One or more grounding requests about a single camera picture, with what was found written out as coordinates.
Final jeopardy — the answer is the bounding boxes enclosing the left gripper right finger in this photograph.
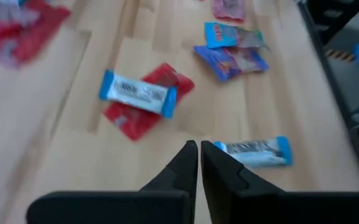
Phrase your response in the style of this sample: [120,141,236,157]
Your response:
[200,140,359,224]

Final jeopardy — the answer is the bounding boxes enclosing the blue white Hershey's bar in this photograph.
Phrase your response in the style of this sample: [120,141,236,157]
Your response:
[213,136,294,168]
[98,69,178,119]

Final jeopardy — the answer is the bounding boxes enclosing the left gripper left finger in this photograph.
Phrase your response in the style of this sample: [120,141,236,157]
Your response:
[26,139,198,224]

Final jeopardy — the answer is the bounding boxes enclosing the purple clear candy bag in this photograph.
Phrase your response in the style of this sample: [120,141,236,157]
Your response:
[193,45,269,82]

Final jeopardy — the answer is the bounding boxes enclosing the blue Haribo candy bag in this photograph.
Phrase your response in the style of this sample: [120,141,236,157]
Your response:
[203,21,269,50]

